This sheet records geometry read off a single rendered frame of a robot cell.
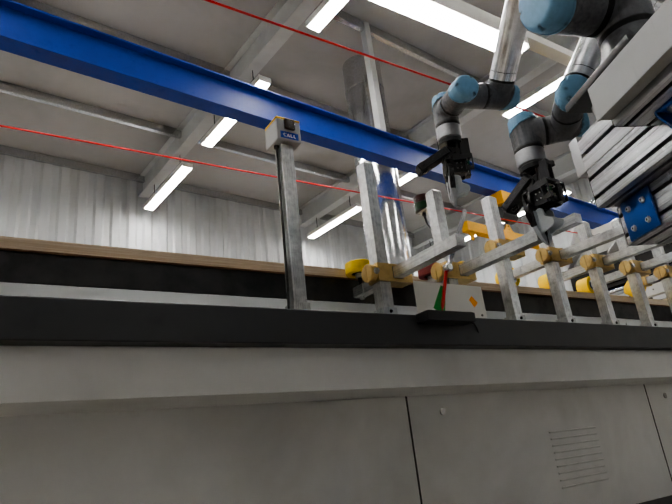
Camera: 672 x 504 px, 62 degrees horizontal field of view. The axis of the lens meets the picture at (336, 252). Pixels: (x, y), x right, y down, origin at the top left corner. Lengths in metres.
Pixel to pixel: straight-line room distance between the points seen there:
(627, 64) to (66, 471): 1.28
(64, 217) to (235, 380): 7.92
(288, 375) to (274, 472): 0.29
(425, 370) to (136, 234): 8.02
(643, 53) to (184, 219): 9.00
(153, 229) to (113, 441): 8.16
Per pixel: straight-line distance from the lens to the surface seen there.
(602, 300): 2.21
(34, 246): 1.40
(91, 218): 9.16
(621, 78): 1.07
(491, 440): 1.92
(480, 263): 1.61
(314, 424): 1.52
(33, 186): 9.17
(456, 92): 1.68
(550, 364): 1.88
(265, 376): 1.25
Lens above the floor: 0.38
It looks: 20 degrees up
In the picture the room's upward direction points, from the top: 7 degrees counter-clockwise
